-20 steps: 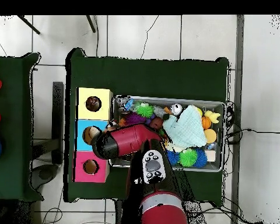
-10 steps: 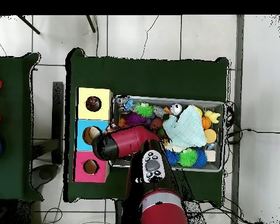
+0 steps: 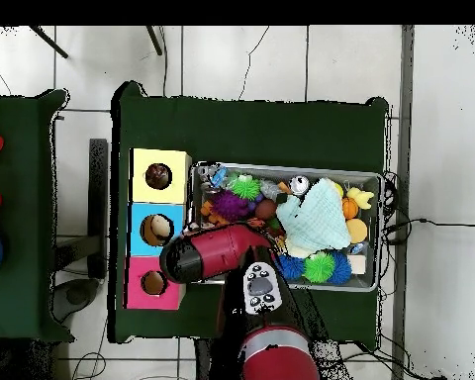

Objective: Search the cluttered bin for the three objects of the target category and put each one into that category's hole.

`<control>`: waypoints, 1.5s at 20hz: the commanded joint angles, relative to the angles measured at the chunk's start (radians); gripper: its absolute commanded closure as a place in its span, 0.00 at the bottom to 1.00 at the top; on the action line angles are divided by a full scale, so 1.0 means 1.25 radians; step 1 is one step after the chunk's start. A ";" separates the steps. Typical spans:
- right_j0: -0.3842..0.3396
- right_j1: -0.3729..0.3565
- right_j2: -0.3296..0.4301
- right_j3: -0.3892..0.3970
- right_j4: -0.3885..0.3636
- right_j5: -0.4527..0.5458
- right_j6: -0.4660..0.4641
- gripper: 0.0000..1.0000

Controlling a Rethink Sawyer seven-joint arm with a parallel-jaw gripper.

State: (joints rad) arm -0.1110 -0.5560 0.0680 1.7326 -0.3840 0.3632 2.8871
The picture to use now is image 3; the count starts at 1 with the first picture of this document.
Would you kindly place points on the mint green knitted cloth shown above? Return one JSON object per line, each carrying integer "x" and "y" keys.
{"x": 317, "y": 215}

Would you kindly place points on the green spiky ball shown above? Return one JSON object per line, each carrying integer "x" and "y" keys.
{"x": 245, "y": 188}

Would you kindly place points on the dark green table cloth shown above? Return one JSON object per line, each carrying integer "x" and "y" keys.
{"x": 245, "y": 127}

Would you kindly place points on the large blue spiky ball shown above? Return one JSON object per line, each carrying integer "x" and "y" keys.
{"x": 293, "y": 267}

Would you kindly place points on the pale orange round sponge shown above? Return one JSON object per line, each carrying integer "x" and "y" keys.
{"x": 356, "y": 230}

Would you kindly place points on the green covered side table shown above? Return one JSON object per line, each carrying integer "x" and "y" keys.
{"x": 16, "y": 174}

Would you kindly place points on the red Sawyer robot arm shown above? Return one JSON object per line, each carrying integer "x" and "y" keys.
{"x": 229, "y": 247}

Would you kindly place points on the black tripod leg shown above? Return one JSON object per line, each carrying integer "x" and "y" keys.
{"x": 154, "y": 39}
{"x": 47, "y": 41}

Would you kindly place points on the green fuzzy monster toy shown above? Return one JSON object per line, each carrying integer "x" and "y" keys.
{"x": 319, "y": 267}

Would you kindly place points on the clear shallow bin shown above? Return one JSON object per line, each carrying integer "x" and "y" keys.
{"x": 368, "y": 279}

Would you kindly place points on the small orange basketball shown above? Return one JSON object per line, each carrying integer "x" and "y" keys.
{"x": 349, "y": 208}

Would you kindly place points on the purple spiky ball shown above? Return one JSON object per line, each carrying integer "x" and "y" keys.
{"x": 231, "y": 206}

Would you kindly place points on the crushed plastic water bottle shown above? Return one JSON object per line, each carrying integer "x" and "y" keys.
{"x": 210, "y": 176}

